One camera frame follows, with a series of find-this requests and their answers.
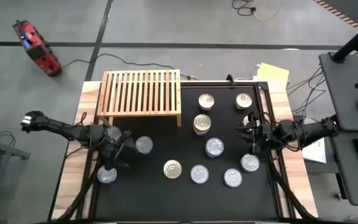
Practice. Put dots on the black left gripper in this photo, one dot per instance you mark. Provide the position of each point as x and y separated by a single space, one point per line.
112 147

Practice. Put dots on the yellow paper folder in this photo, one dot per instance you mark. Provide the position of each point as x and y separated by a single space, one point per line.
273 74

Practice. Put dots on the grey side desk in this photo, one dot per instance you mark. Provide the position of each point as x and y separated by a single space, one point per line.
343 93

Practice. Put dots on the blue salmon can gold lid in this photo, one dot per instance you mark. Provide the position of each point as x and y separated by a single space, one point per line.
172 169

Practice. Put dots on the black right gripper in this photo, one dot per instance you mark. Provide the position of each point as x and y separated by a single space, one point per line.
263 137

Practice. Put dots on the pale gold lid can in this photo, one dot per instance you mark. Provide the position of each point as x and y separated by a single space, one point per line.
206 101

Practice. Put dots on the silver lid blue can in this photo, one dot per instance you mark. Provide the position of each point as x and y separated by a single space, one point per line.
214 156
214 146

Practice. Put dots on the green label tuna can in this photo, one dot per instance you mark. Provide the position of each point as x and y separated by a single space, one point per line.
199 174

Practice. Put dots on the white paper sheet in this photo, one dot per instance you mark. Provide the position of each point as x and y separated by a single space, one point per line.
317 152

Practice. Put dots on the black pole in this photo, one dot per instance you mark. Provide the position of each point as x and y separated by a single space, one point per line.
356 40

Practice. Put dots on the wooden slatted shelf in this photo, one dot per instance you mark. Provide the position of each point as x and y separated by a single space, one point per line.
141 93

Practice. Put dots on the hazard striped floor ramp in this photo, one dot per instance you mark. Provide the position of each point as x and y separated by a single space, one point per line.
337 12

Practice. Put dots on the black table edge clamp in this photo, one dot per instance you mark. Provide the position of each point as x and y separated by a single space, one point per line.
229 79

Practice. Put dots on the gold lid can marked eight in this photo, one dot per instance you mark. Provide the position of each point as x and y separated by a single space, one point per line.
244 100

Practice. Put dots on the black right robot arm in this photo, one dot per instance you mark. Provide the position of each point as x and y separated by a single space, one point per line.
306 129

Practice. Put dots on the blue red label can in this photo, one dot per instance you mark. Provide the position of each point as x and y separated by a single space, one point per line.
245 120
202 123

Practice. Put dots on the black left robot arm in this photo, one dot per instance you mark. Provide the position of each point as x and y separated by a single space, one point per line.
73 130

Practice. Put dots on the grey metal stand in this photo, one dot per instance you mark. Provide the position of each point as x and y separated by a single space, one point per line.
11 152

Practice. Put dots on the black table mat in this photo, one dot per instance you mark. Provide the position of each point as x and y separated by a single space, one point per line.
154 199

